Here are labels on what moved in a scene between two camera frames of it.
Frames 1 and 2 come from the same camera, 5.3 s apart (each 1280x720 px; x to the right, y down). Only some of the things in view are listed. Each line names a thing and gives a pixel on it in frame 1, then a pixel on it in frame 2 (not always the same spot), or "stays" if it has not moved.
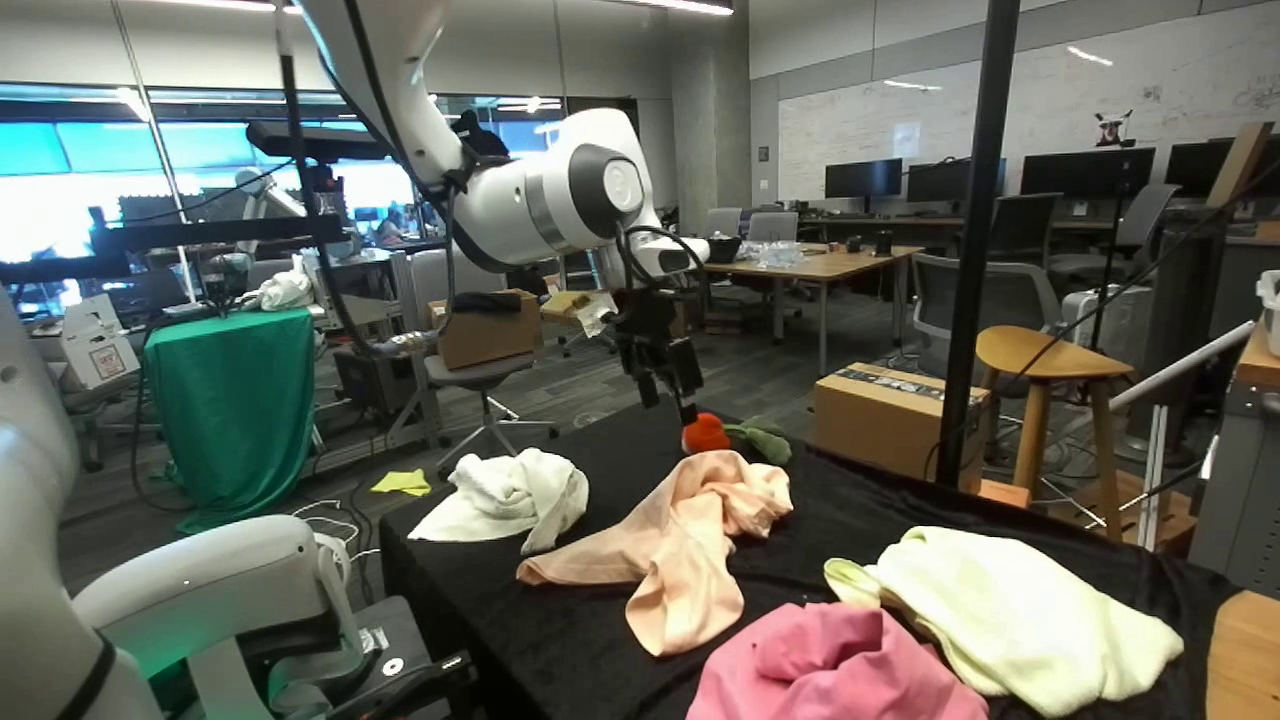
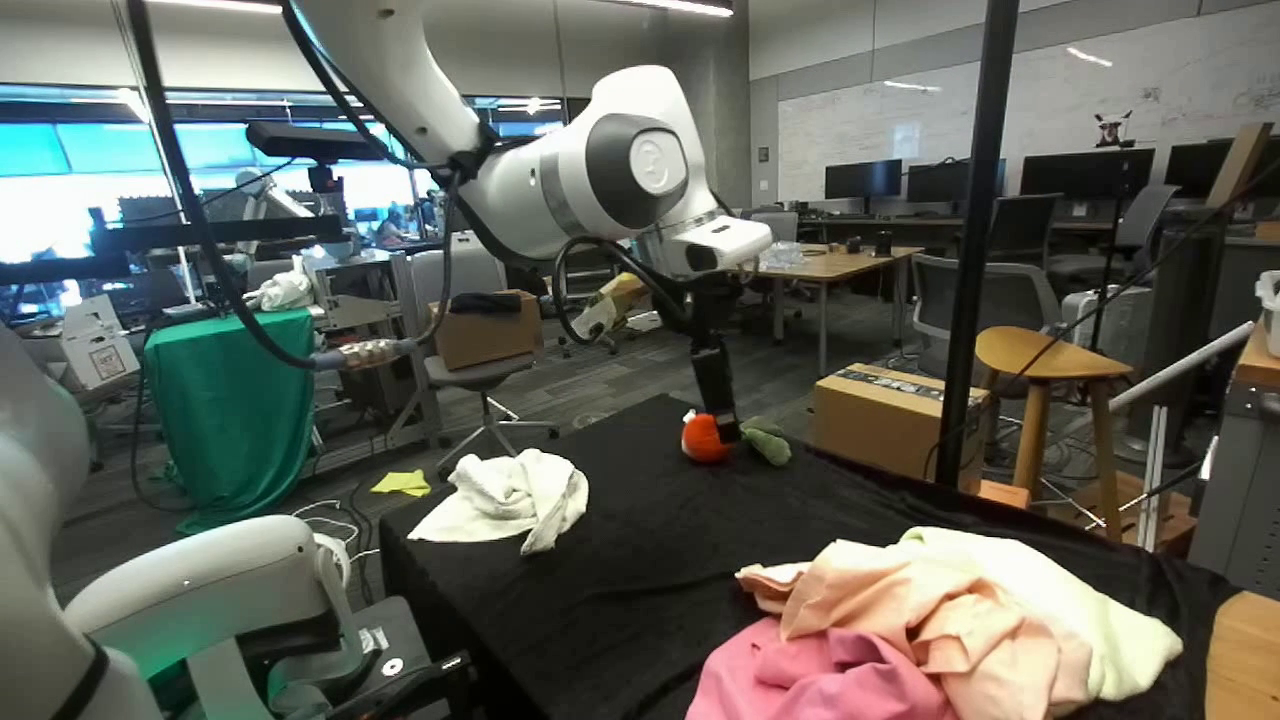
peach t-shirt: x=678 y=549 → x=986 y=653
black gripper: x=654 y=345 → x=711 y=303
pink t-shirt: x=814 y=660 stays
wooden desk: x=818 y=265 stays
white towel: x=510 y=496 stays
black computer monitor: x=1089 y=172 stays
